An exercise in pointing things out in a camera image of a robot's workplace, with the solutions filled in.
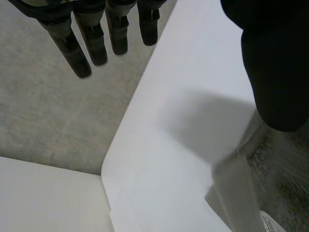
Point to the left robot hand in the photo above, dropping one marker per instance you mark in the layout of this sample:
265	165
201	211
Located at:
275	72

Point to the grey towel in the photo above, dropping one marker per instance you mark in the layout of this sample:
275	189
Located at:
272	174

